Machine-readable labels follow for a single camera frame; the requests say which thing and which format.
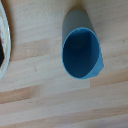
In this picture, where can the cobalt blue cup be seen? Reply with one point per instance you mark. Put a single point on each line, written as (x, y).
(81, 53)

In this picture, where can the white floral rim plate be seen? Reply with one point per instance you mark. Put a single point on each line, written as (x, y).
(4, 43)

